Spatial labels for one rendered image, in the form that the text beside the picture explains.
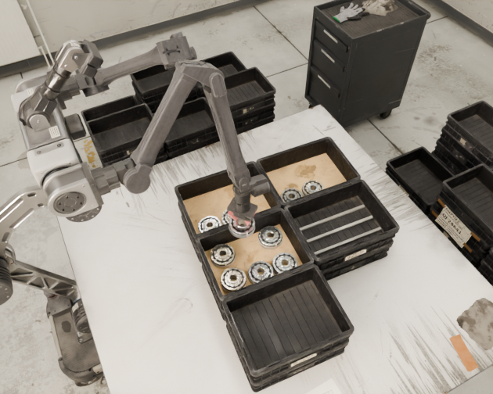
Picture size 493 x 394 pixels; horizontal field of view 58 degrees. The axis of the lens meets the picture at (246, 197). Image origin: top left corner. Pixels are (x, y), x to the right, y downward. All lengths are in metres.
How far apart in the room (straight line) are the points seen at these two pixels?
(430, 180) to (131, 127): 1.94
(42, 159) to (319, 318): 1.13
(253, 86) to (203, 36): 1.58
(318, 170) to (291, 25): 2.80
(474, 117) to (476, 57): 1.56
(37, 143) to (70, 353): 1.33
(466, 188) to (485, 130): 0.54
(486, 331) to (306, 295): 0.74
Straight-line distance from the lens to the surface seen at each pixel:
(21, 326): 2.99
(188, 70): 1.32
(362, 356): 1.91
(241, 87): 3.21
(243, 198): 1.58
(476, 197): 2.80
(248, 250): 1.92
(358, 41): 3.02
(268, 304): 1.81
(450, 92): 4.27
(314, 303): 1.82
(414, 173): 3.09
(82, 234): 2.28
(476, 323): 2.11
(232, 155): 1.49
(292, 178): 2.17
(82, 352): 2.52
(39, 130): 1.53
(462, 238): 2.72
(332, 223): 2.03
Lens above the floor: 2.47
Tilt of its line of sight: 52 degrees down
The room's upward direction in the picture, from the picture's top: 2 degrees counter-clockwise
